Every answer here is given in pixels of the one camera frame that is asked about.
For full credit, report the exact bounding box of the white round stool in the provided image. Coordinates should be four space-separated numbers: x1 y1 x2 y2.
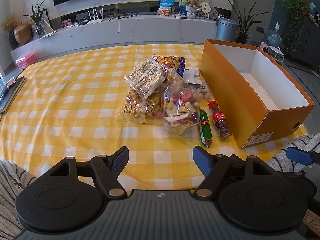
267 46 285 65

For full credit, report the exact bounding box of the clear bag of white balls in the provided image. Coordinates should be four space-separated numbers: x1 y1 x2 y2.
192 83 214 101

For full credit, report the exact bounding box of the white peanut bag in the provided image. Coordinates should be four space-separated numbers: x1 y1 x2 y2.
124 60 167 100

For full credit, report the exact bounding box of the dried fruit mix bag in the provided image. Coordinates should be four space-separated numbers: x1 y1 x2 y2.
163 85 200 135

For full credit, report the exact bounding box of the teddy bear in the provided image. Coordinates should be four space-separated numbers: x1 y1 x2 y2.
186 0 201 19

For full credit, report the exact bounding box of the potted green plant left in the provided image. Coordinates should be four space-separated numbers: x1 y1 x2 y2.
24 0 45 38

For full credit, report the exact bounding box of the small cola bottle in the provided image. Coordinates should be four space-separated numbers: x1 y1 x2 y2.
208 100 232 140

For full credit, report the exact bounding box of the yellow checkered tablecloth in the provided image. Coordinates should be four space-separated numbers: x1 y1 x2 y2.
1 44 304 190

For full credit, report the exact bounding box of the white long snack packet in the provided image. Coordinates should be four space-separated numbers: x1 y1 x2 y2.
183 67 202 85

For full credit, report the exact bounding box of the blue snack bag on shelf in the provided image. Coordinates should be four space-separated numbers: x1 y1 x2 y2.
157 0 175 16

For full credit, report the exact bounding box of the white tv console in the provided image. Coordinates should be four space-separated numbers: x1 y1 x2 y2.
11 15 217 60

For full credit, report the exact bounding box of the blue mixed snack bag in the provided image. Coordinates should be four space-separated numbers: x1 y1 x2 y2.
152 55 185 76

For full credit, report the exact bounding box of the orange cardboard box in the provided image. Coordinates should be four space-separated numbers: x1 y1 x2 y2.
200 40 315 148

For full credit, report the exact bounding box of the pink box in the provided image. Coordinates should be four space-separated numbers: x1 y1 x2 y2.
16 52 36 70

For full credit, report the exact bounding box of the tall potted plant right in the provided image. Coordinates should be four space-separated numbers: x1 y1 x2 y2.
228 0 269 44

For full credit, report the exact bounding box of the hanging ivy plant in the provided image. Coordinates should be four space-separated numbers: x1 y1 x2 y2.
281 0 311 51

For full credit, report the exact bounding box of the blue water jug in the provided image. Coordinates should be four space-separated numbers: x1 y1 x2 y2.
266 22 283 49

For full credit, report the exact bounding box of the grey trash can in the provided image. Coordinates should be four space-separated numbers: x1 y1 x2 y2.
215 17 239 42

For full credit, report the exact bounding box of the orange cracker bag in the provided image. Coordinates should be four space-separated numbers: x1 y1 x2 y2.
116 89 164 124

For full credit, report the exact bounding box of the white wifi router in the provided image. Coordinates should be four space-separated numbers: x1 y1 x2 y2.
87 8 104 24

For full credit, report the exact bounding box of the green sausage stick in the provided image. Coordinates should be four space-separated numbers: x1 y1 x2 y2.
200 109 213 148

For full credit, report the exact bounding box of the brown round vase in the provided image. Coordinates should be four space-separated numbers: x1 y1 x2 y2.
14 23 31 45

